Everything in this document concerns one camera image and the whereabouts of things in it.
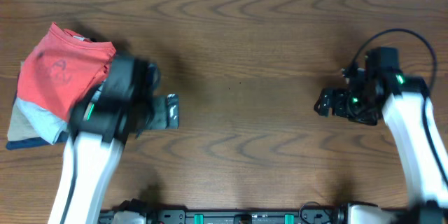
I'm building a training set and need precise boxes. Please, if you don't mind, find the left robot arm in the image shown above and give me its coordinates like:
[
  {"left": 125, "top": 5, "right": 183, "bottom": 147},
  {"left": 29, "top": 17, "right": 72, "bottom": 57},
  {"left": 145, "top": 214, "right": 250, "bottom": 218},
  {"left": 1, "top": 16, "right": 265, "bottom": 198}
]
[{"left": 48, "top": 55, "right": 180, "bottom": 223}]

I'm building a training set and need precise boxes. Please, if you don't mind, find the light grey folded shirt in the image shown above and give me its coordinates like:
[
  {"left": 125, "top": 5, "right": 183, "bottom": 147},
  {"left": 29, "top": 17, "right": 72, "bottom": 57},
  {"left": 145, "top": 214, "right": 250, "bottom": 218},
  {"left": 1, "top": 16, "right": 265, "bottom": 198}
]
[{"left": 15, "top": 98, "right": 67, "bottom": 144}]

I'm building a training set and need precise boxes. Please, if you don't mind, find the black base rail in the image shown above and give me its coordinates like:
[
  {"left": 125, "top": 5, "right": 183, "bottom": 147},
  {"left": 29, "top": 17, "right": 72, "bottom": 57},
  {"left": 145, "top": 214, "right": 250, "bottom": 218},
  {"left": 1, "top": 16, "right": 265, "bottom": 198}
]
[{"left": 97, "top": 199, "right": 409, "bottom": 224}]

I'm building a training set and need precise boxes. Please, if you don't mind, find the beige folded garment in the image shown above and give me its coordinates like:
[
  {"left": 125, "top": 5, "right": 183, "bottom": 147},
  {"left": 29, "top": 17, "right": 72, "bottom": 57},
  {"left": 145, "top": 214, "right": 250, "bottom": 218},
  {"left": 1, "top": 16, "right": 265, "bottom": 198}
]
[{"left": 7, "top": 94, "right": 40, "bottom": 142}]

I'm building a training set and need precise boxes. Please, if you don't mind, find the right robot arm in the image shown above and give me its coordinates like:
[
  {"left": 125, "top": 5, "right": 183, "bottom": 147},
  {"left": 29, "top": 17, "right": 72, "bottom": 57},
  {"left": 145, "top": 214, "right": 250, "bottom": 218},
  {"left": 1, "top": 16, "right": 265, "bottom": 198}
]
[{"left": 314, "top": 47, "right": 447, "bottom": 223}]

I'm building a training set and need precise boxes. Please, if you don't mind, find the red soccer t-shirt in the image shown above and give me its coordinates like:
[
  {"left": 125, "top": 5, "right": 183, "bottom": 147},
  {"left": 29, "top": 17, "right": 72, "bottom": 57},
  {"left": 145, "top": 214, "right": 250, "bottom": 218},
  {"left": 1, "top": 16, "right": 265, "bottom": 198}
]
[{"left": 17, "top": 23, "right": 116, "bottom": 121}]

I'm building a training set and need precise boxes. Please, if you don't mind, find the navy blue folded garment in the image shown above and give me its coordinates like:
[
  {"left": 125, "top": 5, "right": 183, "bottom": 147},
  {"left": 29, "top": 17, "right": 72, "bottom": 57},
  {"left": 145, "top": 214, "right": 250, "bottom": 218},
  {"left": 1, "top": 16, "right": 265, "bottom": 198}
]
[{"left": 5, "top": 90, "right": 71, "bottom": 151}]

